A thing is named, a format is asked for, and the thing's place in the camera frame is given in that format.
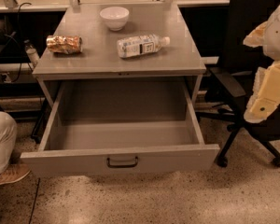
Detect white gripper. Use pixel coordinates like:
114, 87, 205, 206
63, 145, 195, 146
243, 5, 280, 123

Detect clear blue plastic bottle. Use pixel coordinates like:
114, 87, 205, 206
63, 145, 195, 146
117, 34, 171, 59

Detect open grey top drawer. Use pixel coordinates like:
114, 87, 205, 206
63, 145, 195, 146
21, 77, 219, 176

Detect small bottle beside cabinet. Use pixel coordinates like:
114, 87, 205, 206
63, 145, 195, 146
24, 39, 39, 68

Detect black office chair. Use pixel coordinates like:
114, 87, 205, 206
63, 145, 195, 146
197, 0, 280, 167

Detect grey metal cabinet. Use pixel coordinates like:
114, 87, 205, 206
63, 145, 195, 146
33, 3, 205, 104

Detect white ceramic bowl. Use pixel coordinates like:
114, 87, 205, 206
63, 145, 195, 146
100, 7, 130, 31

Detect crumpled gold chip bag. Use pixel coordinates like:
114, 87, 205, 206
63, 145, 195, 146
46, 35, 82, 54

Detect person leg beige trousers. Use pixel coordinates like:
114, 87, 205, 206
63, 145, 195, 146
0, 111, 17, 174

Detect tan shoe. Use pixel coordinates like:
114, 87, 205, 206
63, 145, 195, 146
0, 163, 30, 186

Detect black drawer handle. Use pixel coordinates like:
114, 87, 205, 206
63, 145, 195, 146
106, 156, 138, 169

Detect black floor cable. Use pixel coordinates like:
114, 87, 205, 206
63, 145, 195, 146
27, 177, 41, 224

